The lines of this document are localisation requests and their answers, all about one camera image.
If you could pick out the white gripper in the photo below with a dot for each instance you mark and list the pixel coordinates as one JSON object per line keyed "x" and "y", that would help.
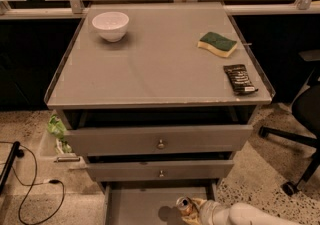
{"x": 207, "y": 211}

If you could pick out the orange soda can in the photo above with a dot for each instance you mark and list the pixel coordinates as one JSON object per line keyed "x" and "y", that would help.
{"x": 186, "y": 206}

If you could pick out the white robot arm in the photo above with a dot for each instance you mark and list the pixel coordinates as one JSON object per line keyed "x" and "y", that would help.
{"x": 197, "y": 211}

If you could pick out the grey middle drawer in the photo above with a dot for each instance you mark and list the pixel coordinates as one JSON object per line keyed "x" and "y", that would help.
{"x": 163, "y": 170}

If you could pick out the grey drawer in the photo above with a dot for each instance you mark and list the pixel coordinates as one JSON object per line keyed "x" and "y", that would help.
{"x": 163, "y": 170}
{"x": 157, "y": 140}
{"x": 152, "y": 202}

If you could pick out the grey bottom drawer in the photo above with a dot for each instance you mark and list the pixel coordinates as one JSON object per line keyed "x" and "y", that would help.
{"x": 152, "y": 202}

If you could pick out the grey top drawer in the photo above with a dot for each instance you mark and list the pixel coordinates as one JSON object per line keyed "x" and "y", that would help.
{"x": 157, "y": 140}

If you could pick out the grey drawer cabinet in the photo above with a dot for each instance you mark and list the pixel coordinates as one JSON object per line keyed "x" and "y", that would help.
{"x": 155, "y": 76}

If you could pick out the black snack packet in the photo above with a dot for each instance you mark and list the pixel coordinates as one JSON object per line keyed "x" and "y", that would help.
{"x": 239, "y": 79}

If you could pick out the black office chair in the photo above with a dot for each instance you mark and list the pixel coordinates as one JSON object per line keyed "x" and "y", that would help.
{"x": 306, "y": 110}

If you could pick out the clear plastic bin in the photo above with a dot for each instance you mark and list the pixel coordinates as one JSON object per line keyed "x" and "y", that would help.
{"x": 47, "y": 152}

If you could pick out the green bag in bin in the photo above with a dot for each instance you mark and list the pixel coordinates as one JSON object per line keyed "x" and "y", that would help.
{"x": 57, "y": 129}

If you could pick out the green yellow sponge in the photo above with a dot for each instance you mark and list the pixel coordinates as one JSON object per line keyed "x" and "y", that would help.
{"x": 217, "y": 44}

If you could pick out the black stand leg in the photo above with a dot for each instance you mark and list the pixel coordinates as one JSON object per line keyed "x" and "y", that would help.
{"x": 8, "y": 164}

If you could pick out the white ceramic bowl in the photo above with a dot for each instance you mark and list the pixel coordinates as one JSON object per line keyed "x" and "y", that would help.
{"x": 111, "y": 26}

